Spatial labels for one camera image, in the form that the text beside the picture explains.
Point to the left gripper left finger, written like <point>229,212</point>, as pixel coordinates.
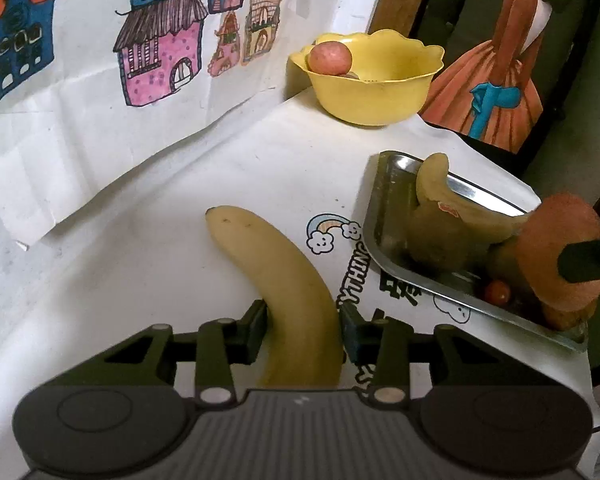
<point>222,343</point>

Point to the red apple in bowl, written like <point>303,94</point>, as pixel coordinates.
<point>330,58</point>

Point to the white printed table cloth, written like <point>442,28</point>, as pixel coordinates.
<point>174,244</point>

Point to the silver metal tray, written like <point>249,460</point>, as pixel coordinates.
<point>393,197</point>

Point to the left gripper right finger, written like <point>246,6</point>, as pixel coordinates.
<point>381,345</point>

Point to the large red apple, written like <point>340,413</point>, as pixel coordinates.
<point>565,320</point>

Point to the colourful houses drawing sheet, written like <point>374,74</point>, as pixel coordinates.
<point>90,89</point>

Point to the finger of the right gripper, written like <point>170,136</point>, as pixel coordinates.
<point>580,262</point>

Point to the girl in orange dress poster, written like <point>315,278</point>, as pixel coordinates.
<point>487,93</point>

